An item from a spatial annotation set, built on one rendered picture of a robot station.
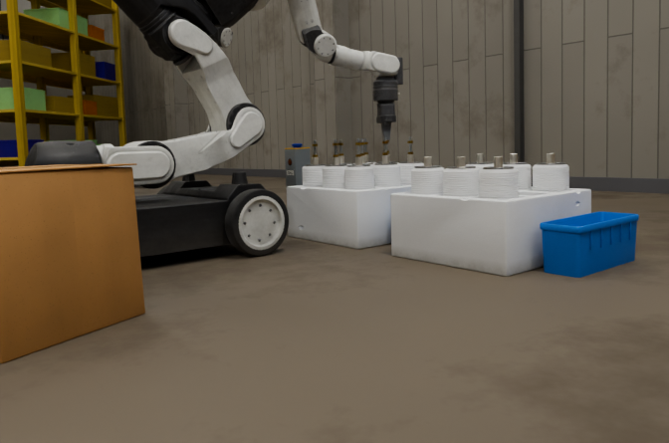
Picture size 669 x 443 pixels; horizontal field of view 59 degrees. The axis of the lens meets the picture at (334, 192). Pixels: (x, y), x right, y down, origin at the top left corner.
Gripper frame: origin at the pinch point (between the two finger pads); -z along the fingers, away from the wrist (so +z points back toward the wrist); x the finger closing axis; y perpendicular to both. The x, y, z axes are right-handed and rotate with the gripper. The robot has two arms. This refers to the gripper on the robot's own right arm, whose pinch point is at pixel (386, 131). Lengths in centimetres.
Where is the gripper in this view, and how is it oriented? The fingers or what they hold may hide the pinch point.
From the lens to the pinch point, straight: 215.2
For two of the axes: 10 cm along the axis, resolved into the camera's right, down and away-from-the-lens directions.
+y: 9.9, -0.4, 0.9
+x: 1.0, 0.8, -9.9
